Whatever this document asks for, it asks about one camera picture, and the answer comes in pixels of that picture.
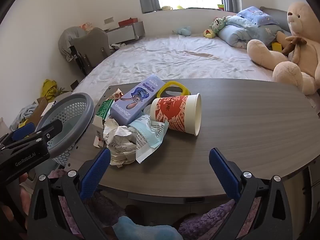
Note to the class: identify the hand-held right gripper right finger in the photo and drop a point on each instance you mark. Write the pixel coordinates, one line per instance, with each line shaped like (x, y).
(225, 172)

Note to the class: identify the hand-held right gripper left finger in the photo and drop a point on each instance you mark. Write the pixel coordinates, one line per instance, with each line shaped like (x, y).
(96, 172)

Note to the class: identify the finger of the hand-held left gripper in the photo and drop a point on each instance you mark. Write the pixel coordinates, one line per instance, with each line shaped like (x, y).
(50, 128)
(22, 131)

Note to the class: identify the grey perforated plastic basket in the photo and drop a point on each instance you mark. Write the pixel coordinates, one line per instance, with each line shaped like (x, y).
(85, 130)

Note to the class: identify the white paper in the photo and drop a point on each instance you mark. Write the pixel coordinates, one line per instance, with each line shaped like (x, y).
(120, 140)

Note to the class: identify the green milk carton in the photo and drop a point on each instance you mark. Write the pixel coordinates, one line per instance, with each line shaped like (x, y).
(103, 108)

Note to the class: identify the light blue plastic wrapper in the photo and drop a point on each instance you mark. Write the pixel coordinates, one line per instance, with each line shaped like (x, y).
(150, 135)

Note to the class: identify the red print paper cup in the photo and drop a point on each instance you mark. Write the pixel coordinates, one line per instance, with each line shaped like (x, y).
(175, 115)

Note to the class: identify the purple cartoon rabbit box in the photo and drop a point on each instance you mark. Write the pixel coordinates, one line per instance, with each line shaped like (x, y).
(135, 102)

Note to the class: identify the person's left hand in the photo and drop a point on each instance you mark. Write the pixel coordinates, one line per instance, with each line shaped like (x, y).
(26, 185)

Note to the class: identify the blue grey blanket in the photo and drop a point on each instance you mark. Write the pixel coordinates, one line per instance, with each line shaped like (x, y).
(25, 115)

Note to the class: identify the white notepad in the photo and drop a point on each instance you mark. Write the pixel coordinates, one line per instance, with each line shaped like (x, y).
(48, 108)

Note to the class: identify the cardboard box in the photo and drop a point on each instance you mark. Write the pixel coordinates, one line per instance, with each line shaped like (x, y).
(37, 112)

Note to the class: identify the yellow bag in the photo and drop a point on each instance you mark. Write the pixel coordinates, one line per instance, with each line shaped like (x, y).
(48, 90)

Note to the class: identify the purple fuzzy pants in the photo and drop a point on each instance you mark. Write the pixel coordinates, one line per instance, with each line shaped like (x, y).
(205, 220)

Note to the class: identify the light blue fuzzy sock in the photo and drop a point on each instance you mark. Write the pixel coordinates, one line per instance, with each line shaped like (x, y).
(145, 230)

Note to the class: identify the grey clothes on chair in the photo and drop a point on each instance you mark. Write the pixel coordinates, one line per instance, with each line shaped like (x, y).
(67, 37)

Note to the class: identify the grey chair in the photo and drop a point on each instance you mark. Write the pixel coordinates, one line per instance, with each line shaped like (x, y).
(92, 45)

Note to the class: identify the floral pink box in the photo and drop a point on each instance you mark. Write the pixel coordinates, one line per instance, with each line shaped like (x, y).
(86, 27)

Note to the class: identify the grey bedside cabinet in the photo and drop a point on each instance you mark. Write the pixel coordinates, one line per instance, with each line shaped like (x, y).
(125, 32)

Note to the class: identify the bed with pale checked sheet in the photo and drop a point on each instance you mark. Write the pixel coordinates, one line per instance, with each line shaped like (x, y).
(175, 55)

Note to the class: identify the red box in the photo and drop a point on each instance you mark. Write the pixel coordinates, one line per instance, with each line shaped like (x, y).
(127, 22)

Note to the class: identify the yellow toy block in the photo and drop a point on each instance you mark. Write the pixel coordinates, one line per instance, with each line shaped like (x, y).
(276, 47)

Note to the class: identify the rolled light blue quilt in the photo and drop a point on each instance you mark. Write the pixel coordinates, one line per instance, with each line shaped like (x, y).
(237, 35)

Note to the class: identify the yellow red plush toy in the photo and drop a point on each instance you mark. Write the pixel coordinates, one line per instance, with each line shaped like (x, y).
(208, 33)

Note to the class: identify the large beige teddy bear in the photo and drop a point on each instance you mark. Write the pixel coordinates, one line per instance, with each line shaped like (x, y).
(305, 55)

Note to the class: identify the light blue plush toy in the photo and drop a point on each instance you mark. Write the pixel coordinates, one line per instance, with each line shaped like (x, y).
(183, 31)

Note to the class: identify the green plush toy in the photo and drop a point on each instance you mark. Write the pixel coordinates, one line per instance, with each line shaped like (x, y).
(220, 23)

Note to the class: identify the blue printed pillow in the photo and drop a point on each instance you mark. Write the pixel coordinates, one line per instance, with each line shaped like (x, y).
(257, 15)

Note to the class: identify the colourful toy on sill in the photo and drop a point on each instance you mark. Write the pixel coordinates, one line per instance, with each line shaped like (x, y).
(220, 7)

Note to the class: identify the grey headboard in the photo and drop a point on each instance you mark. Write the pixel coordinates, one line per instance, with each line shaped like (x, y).
(280, 16)

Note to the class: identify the yellow plush on sill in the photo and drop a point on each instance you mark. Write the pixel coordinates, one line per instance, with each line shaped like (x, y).
(166, 7)

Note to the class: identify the black wall socket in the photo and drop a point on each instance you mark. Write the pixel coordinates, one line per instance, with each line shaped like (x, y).
(74, 85)

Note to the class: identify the white wall power outlet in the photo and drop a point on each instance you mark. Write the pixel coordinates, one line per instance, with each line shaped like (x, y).
(108, 21)

